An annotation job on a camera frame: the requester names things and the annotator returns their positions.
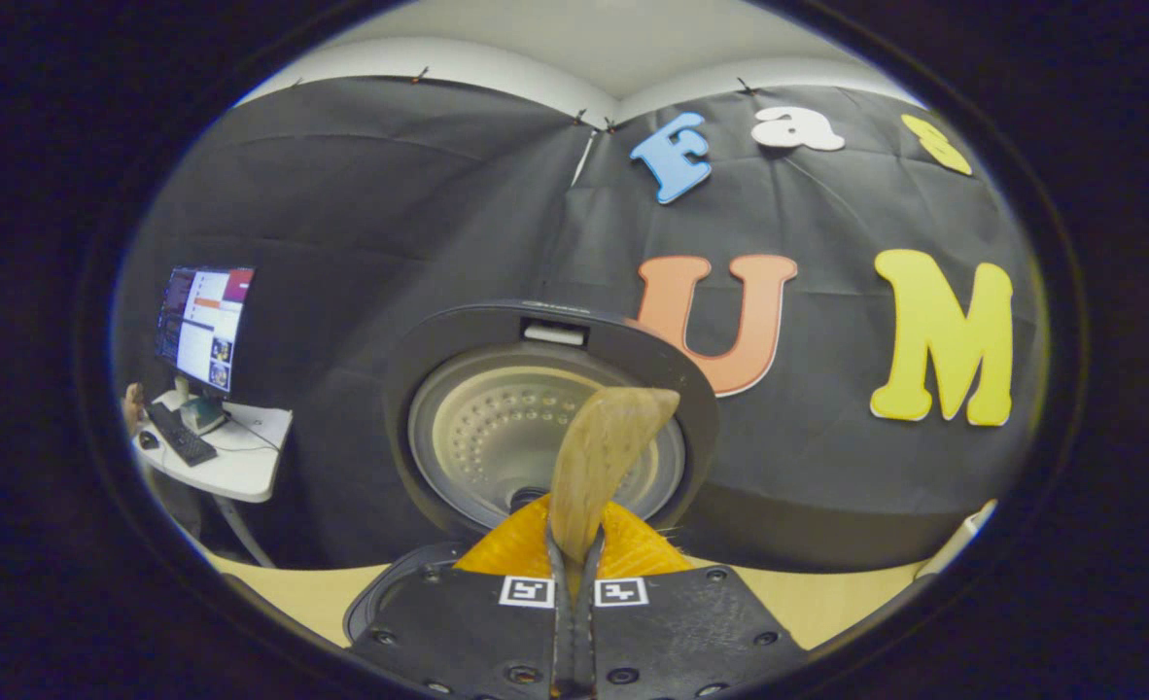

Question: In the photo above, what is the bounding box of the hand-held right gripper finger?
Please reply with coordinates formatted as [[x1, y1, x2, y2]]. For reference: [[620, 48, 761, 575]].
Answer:
[[346, 496, 575, 700], [574, 496, 809, 700]]

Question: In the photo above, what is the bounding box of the wooden spoon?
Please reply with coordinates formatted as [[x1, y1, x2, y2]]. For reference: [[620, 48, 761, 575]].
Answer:
[[547, 387, 682, 565]]

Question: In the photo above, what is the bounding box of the black rice cooker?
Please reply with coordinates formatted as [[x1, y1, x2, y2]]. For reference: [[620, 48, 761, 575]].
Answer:
[[344, 299, 721, 645]]

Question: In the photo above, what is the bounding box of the white side table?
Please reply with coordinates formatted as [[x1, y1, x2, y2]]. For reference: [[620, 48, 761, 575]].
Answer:
[[132, 389, 294, 570]]

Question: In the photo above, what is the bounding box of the black keyboard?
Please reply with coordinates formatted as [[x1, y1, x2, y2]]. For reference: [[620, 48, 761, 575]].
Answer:
[[145, 401, 219, 468]]

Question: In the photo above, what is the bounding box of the black backdrop cloth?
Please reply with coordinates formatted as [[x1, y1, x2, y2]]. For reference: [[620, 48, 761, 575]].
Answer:
[[113, 76, 1052, 575]]

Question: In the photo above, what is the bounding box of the computer monitor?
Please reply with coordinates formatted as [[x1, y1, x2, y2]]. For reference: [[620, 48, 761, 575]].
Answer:
[[155, 265, 257, 434]]

